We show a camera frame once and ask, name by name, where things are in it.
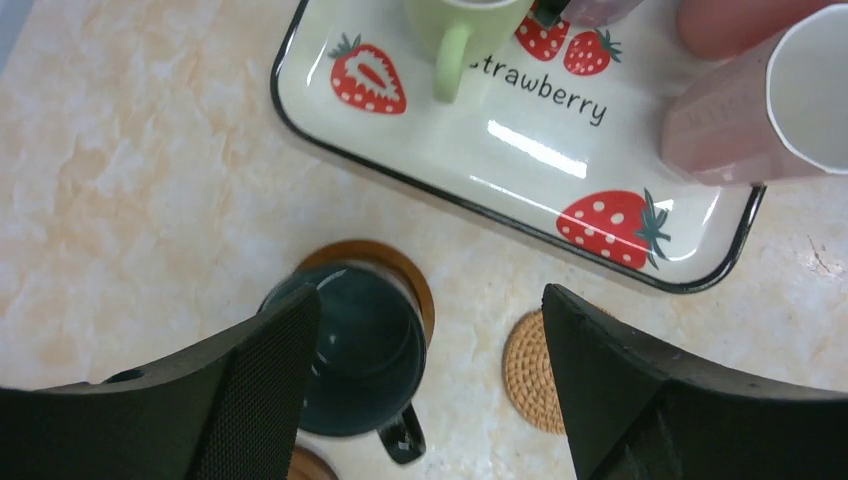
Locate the woven rattan coaster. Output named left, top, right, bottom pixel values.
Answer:
left=502, top=309, right=566, bottom=435

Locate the dark brown wooden coaster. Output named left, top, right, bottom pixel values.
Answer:
left=295, top=239, right=436, bottom=346

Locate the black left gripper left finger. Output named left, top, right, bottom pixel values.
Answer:
left=1, top=287, right=321, bottom=479

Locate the light green mug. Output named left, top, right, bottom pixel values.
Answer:
left=404, top=0, right=533, bottom=103

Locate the purple mug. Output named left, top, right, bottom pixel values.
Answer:
left=532, top=0, right=642, bottom=28

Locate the pale pink mug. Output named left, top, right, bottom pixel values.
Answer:
left=660, top=3, right=847, bottom=186

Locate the dark green mug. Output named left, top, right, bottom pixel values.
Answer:
left=261, top=261, right=428, bottom=465

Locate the white strawberry tray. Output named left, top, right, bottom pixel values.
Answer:
left=271, top=1, right=765, bottom=294

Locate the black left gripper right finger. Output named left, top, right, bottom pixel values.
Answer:
left=542, top=284, right=847, bottom=479

